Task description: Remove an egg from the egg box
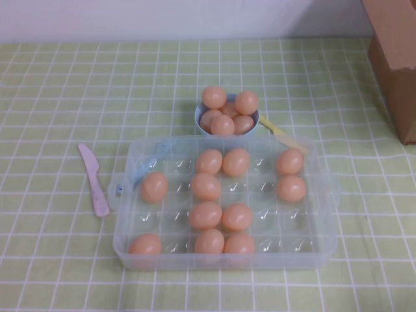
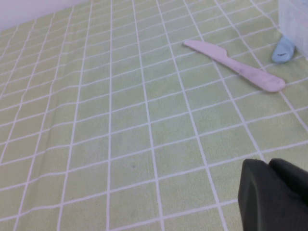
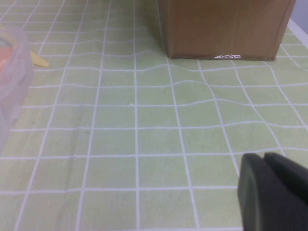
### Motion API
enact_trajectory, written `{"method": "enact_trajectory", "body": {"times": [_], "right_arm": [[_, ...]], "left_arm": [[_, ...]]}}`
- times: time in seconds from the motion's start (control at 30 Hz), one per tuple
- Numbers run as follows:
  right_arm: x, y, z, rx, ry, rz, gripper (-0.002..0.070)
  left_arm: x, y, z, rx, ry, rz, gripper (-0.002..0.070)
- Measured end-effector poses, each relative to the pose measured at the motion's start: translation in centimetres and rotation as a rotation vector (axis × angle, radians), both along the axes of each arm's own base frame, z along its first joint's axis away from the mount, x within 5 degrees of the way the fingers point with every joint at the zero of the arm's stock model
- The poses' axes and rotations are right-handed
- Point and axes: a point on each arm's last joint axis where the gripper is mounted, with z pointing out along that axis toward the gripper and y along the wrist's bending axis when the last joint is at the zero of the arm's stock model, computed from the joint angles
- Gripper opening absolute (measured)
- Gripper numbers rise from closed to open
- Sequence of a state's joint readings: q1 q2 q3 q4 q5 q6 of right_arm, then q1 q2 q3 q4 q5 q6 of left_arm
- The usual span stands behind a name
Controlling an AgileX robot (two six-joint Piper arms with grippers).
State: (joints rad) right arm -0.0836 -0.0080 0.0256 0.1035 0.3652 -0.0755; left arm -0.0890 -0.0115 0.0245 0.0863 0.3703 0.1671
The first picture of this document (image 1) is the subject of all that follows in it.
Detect orange egg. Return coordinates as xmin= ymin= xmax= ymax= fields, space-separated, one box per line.
xmin=235 ymin=90 xmax=260 ymax=116
xmin=210 ymin=114 xmax=236 ymax=137
xmin=190 ymin=172 xmax=222 ymax=202
xmin=233 ymin=114 xmax=255 ymax=135
xmin=200 ymin=109 xmax=223 ymax=133
xmin=195 ymin=148 xmax=224 ymax=174
xmin=188 ymin=201 xmax=223 ymax=230
xmin=222 ymin=203 xmax=254 ymax=232
xmin=194 ymin=228 xmax=226 ymax=255
xmin=222 ymin=148 xmax=251 ymax=177
xmin=201 ymin=85 xmax=228 ymax=110
xmin=221 ymin=102 xmax=241 ymax=119
xmin=277 ymin=175 xmax=307 ymax=203
xmin=276 ymin=148 xmax=305 ymax=176
xmin=140 ymin=172 xmax=169 ymax=205
xmin=223 ymin=232 xmax=256 ymax=255
xmin=128 ymin=233 xmax=163 ymax=255

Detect transparent plastic egg box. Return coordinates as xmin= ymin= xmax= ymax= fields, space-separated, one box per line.
xmin=108 ymin=135 xmax=341 ymax=271

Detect brown cardboard box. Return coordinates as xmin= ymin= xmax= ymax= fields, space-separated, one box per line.
xmin=361 ymin=0 xmax=416 ymax=146

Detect light blue bowl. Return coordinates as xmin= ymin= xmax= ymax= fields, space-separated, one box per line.
xmin=194 ymin=93 xmax=261 ymax=138

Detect yellow plastic knife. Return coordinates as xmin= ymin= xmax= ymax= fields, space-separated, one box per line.
xmin=258 ymin=115 xmax=309 ymax=153

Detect pink plastic knife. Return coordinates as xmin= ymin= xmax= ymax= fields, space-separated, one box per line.
xmin=77 ymin=143 xmax=111 ymax=218

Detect green checkered tablecloth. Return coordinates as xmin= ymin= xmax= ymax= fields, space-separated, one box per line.
xmin=0 ymin=38 xmax=416 ymax=312

